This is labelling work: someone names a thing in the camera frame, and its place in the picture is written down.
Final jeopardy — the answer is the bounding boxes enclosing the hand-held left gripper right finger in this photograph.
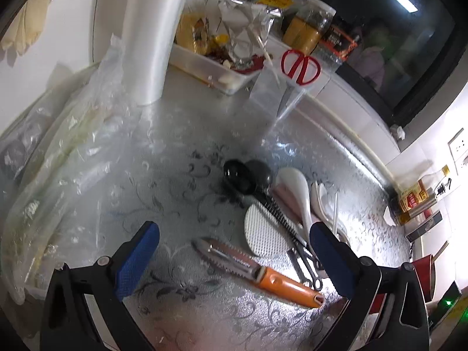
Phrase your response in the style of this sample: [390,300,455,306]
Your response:
[309,221,431,351]

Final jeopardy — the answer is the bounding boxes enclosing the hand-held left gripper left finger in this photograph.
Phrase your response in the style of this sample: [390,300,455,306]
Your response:
[39,221,161,351]

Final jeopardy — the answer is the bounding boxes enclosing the red copper utensil cup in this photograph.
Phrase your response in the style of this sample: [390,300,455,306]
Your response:
[373,252,437,315]

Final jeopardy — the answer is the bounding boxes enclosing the orange-handled serrated peeler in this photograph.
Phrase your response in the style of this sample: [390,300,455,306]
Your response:
[191,238,326,308]

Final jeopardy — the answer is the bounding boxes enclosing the white plain ceramic spoon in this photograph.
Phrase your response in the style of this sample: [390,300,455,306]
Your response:
[318,183,346,242]

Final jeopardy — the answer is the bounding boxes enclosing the white dotted rice paddle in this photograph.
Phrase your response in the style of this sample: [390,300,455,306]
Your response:
[243,205,293,258]

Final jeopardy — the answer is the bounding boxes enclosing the white smooth rice spoon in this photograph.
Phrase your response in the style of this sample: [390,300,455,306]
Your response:
[275,167,320,238]

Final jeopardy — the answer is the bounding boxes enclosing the pink handle utensil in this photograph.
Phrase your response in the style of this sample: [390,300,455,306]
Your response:
[271,185,293,213]

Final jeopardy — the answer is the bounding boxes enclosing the white paper scrap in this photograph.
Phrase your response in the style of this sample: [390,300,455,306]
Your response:
[385,204,400,228]

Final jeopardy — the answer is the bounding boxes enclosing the smartphone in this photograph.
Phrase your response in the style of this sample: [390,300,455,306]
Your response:
[405,211,444,243]

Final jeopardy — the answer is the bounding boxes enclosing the steel oil dispenser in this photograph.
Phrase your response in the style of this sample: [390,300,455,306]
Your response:
[409,177,453,222]

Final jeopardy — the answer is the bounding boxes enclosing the oil bottle with yellow label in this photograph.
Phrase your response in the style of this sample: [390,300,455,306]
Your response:
[397,166,452,225]

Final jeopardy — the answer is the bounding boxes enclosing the clear plastic bag pile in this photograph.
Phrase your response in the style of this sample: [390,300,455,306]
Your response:
[0,35,147,305]

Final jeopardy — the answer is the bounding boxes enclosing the clear plastic container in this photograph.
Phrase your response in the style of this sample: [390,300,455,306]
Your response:
[250,49,331,125]

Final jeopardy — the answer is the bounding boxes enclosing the wooden skewer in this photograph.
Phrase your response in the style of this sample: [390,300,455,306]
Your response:
[256,39,283,85]

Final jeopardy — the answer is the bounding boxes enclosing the white plastic tray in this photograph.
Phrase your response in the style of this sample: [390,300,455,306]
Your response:
[170,0,271,96]

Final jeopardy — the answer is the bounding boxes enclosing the dark packet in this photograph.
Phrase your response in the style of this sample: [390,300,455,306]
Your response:
[316,18,361,63]

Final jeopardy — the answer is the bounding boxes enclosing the dark window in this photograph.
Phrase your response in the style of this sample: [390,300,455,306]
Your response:
[261,0,468,127]

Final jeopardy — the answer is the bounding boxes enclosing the roll of clear plastic film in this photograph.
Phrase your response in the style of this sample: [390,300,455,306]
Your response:
[122,0,198,107]

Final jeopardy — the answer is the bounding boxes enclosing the yellow-filled plastic jar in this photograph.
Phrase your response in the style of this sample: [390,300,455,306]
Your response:
[281,0,337,56]

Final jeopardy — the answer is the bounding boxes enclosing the yellow snack packet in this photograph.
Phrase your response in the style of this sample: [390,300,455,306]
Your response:
[175,11,221,56]

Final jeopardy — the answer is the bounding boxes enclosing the cream rubber glove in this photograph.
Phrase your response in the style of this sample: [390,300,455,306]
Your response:
[0,0,83,54]

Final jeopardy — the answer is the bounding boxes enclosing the red-handled scissors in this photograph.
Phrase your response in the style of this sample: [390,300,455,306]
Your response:
[276,49,323,119]

